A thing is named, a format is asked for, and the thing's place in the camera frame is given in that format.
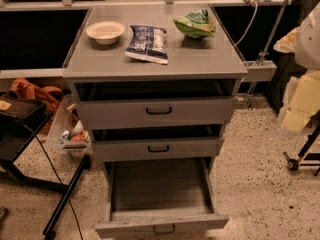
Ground blue chip bag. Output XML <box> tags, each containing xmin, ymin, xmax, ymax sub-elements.
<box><xmin>125</xmin><ymin>25</ymin><xmax>168</xmax><ymax>65</ymax></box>

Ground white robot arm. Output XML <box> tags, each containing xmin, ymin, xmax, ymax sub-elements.
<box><xmin>273</xmin><ymin>3</ymin><xmax>320</xmax><ymax>138</ymax></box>

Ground grey drawer cabinet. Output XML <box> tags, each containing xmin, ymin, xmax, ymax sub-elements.
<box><xmin>63</xmin><ymin>4</ymin><xmax>247</xmax><ymax>170</ymax></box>

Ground grey middle drawer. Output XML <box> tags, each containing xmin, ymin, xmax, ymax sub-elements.
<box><xmin>93</xmin><ymin>124</ymin><xmax>224</xmax><ymax>162</ymax></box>

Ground grey drawer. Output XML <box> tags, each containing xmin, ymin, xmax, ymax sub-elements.
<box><xmin>96</xmin><ymin>158</ymin><xmax>229</xmax><ymax>239</ymax></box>
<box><xmin>75</xmin><ymin>80</ymin><xmax>236</xmax><ymax>129</ymax></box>
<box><xmin>93</xmin><ymin>124</ymin><xmax>224</xmax><ymax>162</ymax></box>

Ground grey top drawer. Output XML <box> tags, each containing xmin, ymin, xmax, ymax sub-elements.
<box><xmin>75</xmin><ymin>80</ymin><xmax>236</xmax><ymax>129</ymax></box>

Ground grey bottom drawer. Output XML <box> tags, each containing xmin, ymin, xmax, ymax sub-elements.
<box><xmin>96</xmin><ymin>158</ymin><xmax>229</xmax><ymax>239</ymax></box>

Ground green chip bag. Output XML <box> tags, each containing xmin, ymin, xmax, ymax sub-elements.
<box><xmin>173</xmin><ymin>9</ymin><xmax>216</xmax><ymax>39</ymax></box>

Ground clear plastic bin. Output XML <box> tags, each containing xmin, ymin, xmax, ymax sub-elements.
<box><xmin>46</xmin><ymin>94</ymin><xmax>92</xmax><ymax>157</ymax></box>

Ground orange jacket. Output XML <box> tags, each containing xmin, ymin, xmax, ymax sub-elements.
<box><xmin>9</xmin><ymin>77</ymin><xmax>65</xmax><ymax>135</ymax></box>

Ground metal pole stand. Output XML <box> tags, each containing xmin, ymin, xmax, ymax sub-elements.
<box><xmin>244</xmin><ymin>0</ymin><xmax>289</xmax><ymax>109</ymax></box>

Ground black side table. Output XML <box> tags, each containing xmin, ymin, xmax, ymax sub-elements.
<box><xmin>0</xmin><ymin>94</ymin><xmax>91</xmax><ymax>240</ymax></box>

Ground black wheeled stand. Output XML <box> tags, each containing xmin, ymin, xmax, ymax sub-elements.
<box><xmin>283</xmin><ymin>123</ymin><xmax>320</xmax><ymax>176</ymax></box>

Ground black floor cable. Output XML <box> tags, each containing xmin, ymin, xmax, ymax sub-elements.
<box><xmin>23</xmin><ymin>123</ymin><xmax>84</xmax><ymax>240</ymax></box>

